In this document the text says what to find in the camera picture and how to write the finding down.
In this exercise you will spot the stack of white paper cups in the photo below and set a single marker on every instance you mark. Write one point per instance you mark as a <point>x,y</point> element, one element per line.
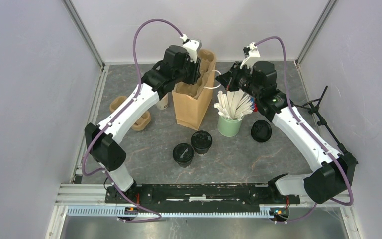
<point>163,102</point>

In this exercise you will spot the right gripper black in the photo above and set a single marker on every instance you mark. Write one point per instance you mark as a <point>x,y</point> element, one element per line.
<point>228,79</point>

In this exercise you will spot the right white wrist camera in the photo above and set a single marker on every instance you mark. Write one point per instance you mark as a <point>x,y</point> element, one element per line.
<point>251,54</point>

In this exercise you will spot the stack of black lids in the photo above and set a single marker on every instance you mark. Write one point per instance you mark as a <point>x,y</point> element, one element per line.
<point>261,131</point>

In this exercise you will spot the bundle of wrapped paper straws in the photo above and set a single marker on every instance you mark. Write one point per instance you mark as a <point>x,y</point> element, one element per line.
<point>233,105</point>

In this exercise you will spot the red and blue small box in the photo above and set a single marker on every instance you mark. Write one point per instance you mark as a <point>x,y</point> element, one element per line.
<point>254,106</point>

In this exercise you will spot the black plastic cup lid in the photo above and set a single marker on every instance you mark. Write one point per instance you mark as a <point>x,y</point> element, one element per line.
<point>183,149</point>
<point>201,136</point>

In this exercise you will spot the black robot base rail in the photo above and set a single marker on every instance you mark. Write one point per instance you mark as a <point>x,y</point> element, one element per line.
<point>200,198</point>

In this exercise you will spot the brown paper takeout bag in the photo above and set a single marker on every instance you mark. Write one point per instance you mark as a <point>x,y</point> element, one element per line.
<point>189,110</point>

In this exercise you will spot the green straw holder cup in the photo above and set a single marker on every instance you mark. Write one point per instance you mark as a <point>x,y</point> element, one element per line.
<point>228,127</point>

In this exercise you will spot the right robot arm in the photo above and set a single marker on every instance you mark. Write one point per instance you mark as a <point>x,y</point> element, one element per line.
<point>332,169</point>

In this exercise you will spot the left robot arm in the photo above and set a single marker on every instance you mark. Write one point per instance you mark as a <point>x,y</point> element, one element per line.
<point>179,64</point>

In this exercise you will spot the pulp cup carrier tray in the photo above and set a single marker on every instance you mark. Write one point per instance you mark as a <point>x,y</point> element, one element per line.
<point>207,67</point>

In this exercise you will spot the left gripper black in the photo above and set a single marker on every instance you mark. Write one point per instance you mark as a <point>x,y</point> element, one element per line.
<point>195,68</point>

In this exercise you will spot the silver microphone on tripod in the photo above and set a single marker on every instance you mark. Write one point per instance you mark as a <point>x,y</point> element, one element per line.
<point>313,107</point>

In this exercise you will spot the stack of pulp cup carriers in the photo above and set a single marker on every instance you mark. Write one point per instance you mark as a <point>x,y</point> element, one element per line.
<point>141,123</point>

